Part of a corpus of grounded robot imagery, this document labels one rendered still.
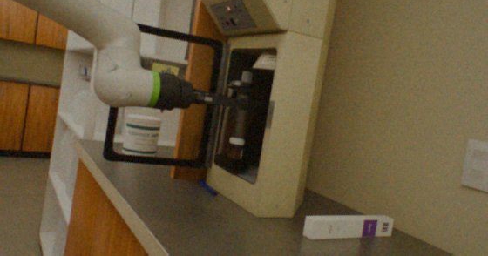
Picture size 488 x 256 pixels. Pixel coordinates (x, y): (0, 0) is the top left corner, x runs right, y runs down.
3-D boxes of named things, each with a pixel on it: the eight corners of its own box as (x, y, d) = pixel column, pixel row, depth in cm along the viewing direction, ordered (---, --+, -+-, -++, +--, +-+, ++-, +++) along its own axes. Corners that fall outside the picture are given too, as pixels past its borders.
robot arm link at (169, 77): (143, 109, 109) (155, 113, 101) (150, 64, 108) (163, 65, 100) (165, 111, 112) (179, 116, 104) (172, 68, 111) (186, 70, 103)
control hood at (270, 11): (227, 36, 131) (233, 3, 130) (288, 30, 103) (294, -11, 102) (194, 28, 125) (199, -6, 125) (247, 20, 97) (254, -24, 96)
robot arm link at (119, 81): (87, 111, 99) (100, 92, 91) (88, 64, 104) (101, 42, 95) (145, 117, 107) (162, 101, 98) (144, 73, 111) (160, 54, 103)
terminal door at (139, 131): (204, 168, 131) (224, 41, 129) (101, 160, 120) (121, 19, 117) (203, 168, 132) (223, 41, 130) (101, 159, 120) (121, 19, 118)
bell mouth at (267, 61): (289, 77, 132) (292, 59, 132) (326, 79, 117) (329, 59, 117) (240, 67, 124) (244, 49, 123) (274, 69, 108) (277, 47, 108)
